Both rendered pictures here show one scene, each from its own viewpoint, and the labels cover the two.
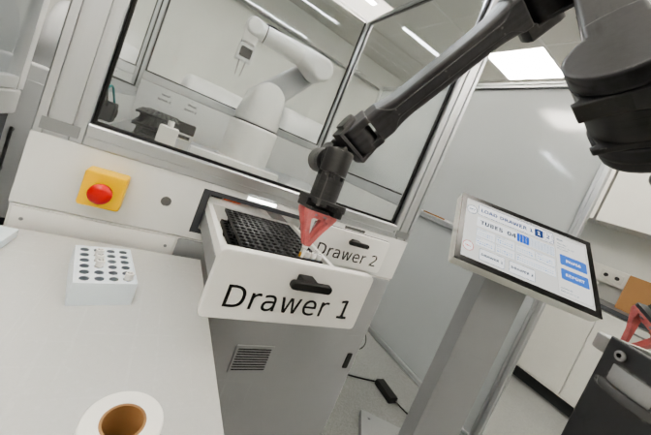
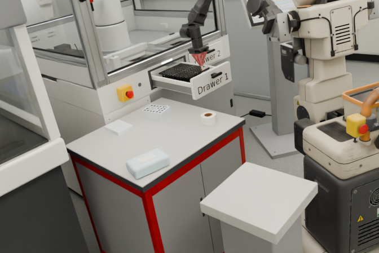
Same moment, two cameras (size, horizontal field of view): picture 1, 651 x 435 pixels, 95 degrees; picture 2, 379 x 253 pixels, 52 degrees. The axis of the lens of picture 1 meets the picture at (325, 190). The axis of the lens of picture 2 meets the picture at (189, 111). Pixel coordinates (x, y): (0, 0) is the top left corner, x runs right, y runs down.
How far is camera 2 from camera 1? 1.47 m
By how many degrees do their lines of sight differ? 23
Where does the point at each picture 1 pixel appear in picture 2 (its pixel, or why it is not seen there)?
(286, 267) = (207, 74)
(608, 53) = (252, 7)
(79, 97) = (101, 69)
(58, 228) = (118, 115)
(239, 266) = (197, 81)
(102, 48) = (97, 48)
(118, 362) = (189, 118)
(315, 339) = (214, 102)
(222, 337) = not seen: hidden behind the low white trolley
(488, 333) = not seen: hidden behind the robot
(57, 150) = (105, 91)
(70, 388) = (189, 123)
